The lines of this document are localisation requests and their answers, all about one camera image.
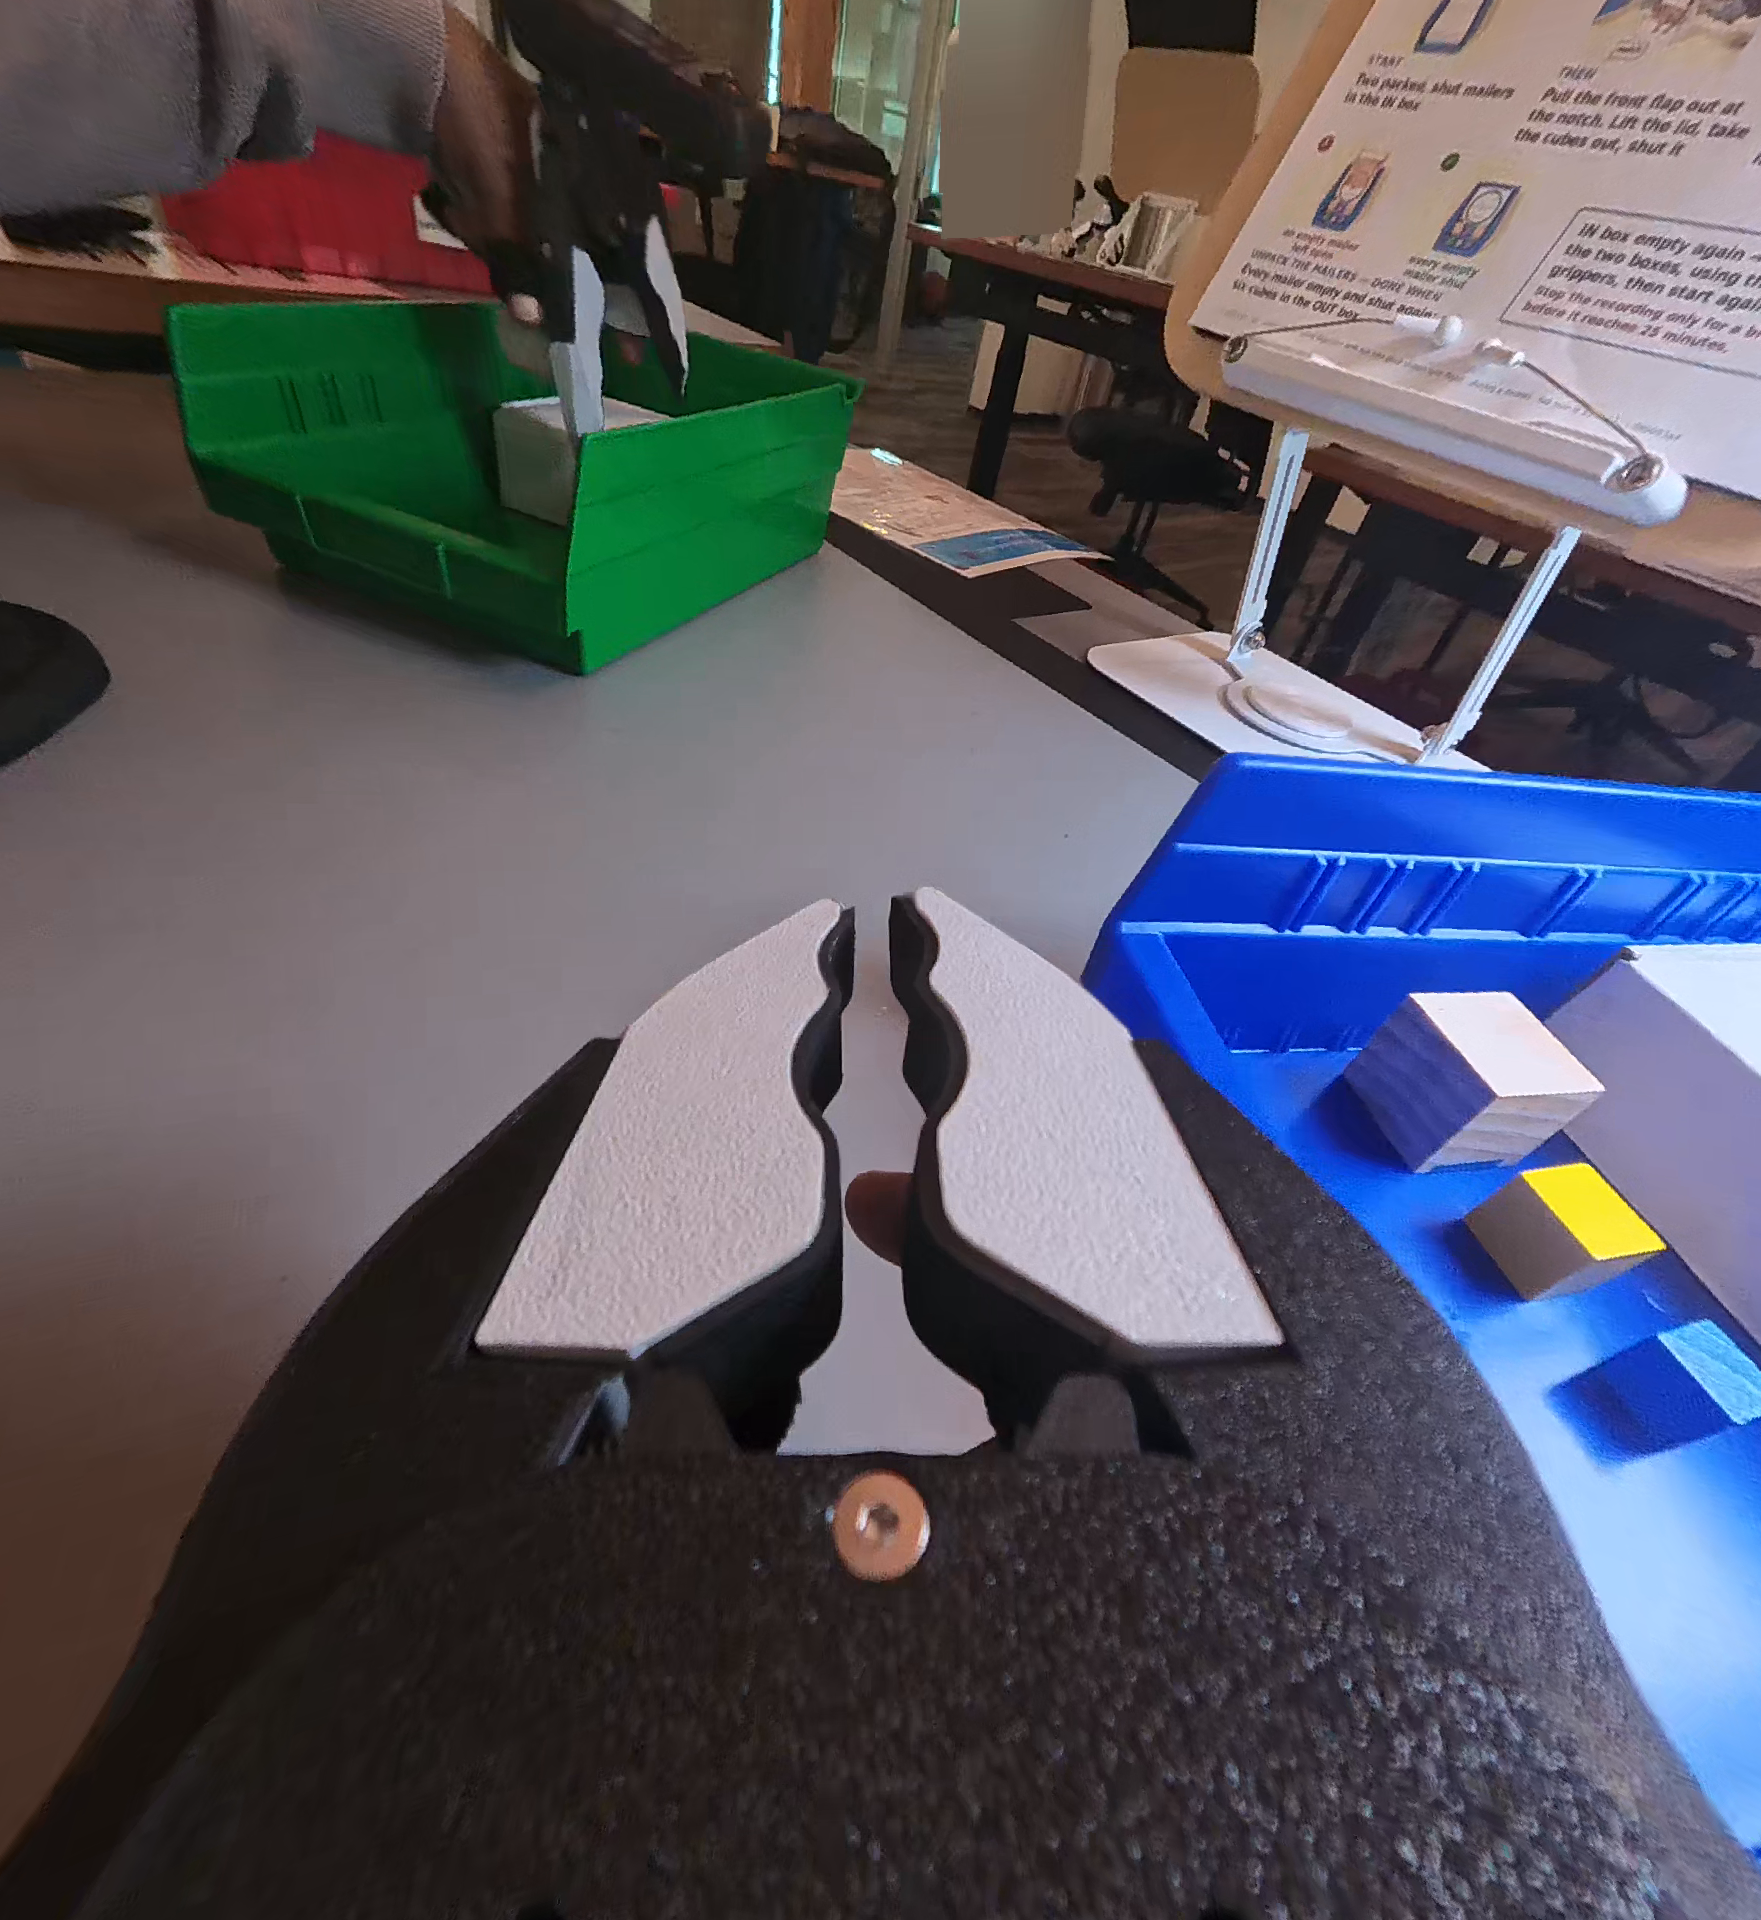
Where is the green plastic bin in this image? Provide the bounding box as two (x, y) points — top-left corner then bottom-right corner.
(163, 297), (864, 678)

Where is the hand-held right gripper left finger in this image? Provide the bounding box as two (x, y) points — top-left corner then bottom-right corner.
(475, 897), (856, 1364)

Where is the person's left forearm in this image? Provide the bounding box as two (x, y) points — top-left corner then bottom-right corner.
(0, 0), (450, 229)

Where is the document stand with wooden board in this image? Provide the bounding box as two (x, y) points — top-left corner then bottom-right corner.
(1088, 0), (1761, 770)

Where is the red plastic bin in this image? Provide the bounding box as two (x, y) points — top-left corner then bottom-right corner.
(159, 128), (499, 297)

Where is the yellow-faced wooden cube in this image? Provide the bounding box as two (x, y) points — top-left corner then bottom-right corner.
(1465, 1162), (1671, 1304)

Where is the black fuzzy object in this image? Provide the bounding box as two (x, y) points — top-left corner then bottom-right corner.
(0, 206), (158, 253)

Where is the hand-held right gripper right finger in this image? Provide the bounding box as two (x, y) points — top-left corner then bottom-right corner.
(888, 886), (1292, 1419)

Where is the blue-faced wooden cube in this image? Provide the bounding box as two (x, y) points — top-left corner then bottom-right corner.
(1551, 1318), (1761, 1465)

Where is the large printed instruction sheet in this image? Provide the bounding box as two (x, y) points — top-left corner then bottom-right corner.
(1187, 0), (1761, 519)

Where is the person's left hand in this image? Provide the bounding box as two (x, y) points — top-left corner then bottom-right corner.
(422, 6), (545, 326)

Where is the white cardboard mailer box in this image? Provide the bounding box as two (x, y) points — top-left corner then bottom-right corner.
(492, 394), (672, 527)

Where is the cardboard strip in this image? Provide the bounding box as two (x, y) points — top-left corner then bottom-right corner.
(1547, 941), (1761, 1427)

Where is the plain wooden cube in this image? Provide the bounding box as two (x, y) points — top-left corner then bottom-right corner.
(1342, 990), (1606, 1175)

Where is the blue plastic bin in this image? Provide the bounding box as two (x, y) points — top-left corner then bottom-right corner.
(1082, 750), (1761, 1920)

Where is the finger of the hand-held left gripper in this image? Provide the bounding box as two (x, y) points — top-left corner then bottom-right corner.
(547, 244), (612, 441)
(622, 221), (694, 402)

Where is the black office chair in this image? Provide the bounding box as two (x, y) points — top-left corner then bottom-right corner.
(1068, 402), (1249, 600)

